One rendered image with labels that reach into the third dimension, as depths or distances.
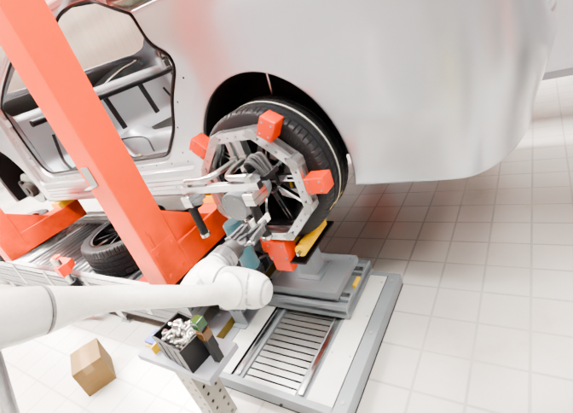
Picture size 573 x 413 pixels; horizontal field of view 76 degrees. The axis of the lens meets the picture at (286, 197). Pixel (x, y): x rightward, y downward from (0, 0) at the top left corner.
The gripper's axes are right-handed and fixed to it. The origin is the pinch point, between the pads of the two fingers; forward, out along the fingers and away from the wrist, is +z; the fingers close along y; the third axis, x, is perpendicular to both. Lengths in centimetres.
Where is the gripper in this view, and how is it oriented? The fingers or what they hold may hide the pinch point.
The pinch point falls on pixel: (259, 220)
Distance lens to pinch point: 138.6
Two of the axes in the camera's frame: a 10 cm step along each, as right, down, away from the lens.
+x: -3.2, -8.5, -4.1
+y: 8.2, -0.3, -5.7
